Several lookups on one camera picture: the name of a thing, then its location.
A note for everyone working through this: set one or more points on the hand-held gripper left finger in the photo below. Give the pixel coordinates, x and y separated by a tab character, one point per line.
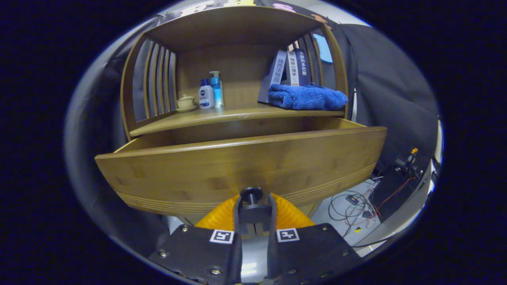
236	257

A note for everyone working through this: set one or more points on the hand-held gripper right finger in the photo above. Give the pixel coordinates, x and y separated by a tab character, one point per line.
273	257

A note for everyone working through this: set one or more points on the wooden drawer with black knob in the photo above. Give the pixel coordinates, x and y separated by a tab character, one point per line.
237	166

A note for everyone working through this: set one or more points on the wooden cabinet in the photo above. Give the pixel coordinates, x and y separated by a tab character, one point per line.
237	23

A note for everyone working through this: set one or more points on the white table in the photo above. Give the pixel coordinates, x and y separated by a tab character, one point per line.
396	221

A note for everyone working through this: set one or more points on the blue folded towel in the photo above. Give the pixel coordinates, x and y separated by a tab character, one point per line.
309	99

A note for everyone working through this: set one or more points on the cream lidded teacup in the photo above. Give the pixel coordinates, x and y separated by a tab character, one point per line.
185	103

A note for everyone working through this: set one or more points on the white bottle with blue cap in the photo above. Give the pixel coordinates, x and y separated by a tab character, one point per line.
206	97

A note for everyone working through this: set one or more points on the black device with orange part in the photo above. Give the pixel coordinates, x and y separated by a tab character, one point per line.
408	162

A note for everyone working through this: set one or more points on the blue pump bottle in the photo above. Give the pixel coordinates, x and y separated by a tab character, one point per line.
216	91

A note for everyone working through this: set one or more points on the white book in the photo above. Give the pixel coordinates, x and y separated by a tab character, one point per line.
293	67

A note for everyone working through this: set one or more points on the dark blue book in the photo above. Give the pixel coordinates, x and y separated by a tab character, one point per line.
304	65

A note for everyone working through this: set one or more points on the black backdrop cloth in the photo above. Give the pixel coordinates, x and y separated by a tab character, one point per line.
388	79

